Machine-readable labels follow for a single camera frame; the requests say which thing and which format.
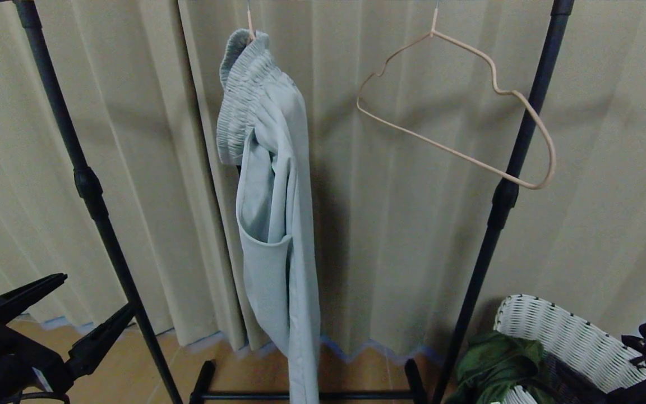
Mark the green garment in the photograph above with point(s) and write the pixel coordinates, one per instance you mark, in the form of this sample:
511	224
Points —
497	359

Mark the black clothes rack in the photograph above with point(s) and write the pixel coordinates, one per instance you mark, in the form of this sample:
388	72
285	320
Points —
90	185

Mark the pink clothes hanger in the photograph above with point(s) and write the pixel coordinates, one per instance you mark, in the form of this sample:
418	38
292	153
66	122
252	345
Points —
433	31
250	25

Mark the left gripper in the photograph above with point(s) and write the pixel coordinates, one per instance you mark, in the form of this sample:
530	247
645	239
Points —
9	365

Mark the pale grey shorts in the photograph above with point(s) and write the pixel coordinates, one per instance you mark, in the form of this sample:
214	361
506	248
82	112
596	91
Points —
278	224

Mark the white laundry basket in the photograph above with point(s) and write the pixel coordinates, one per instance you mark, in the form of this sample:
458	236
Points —
570	336

